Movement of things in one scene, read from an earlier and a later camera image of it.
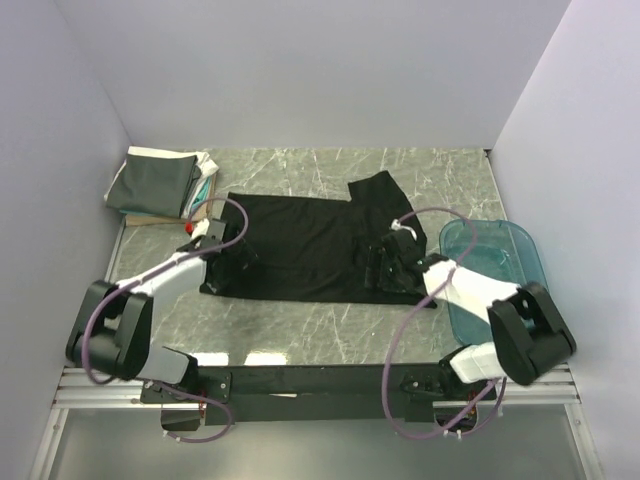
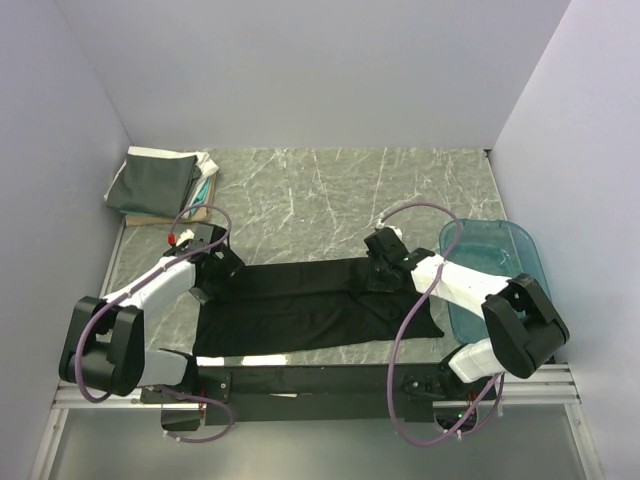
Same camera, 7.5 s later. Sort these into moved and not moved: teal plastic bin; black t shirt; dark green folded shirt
Moved: black t shirt
Not moved: dark green folded shirt; teal plastic bin
